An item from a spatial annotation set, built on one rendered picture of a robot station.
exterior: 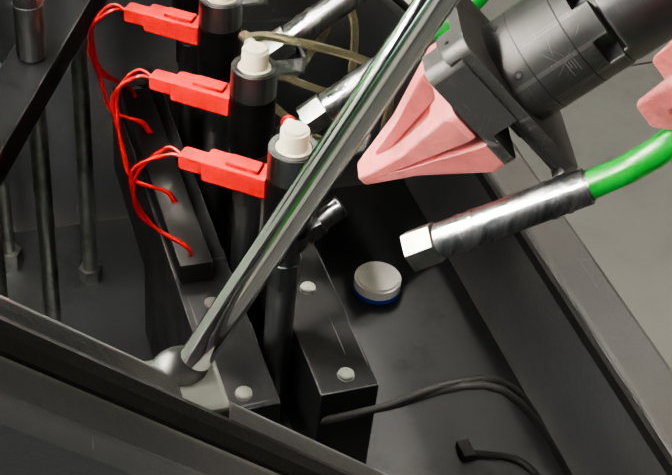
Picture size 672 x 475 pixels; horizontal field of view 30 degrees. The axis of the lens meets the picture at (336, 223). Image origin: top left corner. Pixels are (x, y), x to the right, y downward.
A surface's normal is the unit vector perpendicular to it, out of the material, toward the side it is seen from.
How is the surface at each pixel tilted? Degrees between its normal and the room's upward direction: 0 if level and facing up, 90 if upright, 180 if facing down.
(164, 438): 43
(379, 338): 0
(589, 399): 90
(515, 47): 55
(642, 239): 0
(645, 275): 0
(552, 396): 90
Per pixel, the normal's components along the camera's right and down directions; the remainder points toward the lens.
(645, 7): -0.14, 0.45
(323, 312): 0.09, -0.76
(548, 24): -0.51, -0.12
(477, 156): -0.23, 0.80
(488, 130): 0.05, 0.65
